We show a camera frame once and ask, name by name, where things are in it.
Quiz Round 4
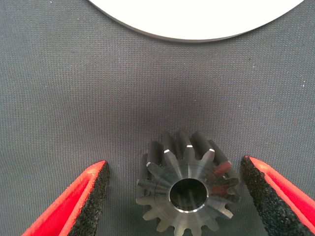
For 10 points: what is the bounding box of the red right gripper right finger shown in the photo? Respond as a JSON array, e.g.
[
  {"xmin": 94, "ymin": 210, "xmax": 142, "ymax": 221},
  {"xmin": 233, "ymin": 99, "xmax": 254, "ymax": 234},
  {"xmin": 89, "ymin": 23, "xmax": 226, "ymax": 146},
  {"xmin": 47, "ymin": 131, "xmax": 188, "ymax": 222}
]
[{"xmin": 240, "ymin": 155, "xmax": 315, "ymax": 236}]

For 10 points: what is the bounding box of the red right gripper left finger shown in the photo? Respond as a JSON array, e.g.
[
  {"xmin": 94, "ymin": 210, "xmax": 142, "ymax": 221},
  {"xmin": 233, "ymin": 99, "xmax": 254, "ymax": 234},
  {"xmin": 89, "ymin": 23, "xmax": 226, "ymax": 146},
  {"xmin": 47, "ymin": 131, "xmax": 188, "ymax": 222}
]
[{"xmin": 21, "ymin": 160, "xmax": 111, "ymax": 236}]

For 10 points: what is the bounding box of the small steel planetary gear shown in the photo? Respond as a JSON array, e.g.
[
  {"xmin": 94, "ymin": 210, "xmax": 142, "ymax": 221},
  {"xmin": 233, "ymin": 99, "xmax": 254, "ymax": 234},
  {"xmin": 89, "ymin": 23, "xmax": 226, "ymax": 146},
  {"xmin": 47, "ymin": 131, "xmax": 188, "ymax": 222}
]
[{"xmin": 135, "ymin": 131, "xmax": 241, "ymax": 236}]

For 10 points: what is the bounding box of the round metal carrier plate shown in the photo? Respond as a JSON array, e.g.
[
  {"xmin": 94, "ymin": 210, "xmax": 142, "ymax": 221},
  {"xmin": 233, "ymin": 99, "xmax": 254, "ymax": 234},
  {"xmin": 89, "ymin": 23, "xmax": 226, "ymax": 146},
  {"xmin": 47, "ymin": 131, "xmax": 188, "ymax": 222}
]
[{"xmin": 86, "ymin": 0, "xmax": 307, "ymax": 43}]

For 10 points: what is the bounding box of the dark grey table cloth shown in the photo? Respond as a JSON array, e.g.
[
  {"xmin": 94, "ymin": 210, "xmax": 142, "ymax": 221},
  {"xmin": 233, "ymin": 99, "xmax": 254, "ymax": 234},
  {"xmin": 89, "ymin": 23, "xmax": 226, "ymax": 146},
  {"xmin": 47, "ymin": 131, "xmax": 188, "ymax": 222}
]
[{"xmin": 0, "ymin": 0, "xmax": 315, "ymax": 236}]

